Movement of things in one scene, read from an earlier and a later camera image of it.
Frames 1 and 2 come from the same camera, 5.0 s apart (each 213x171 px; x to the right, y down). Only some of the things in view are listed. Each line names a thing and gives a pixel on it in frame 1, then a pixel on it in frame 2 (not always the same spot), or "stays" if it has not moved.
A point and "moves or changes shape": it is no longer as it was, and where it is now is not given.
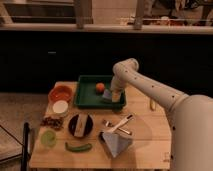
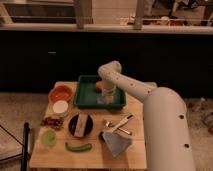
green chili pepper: (78, 148) stays
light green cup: (48, 137) stays
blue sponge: (107, 94) moves or changes shape
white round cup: (60, 106) stays
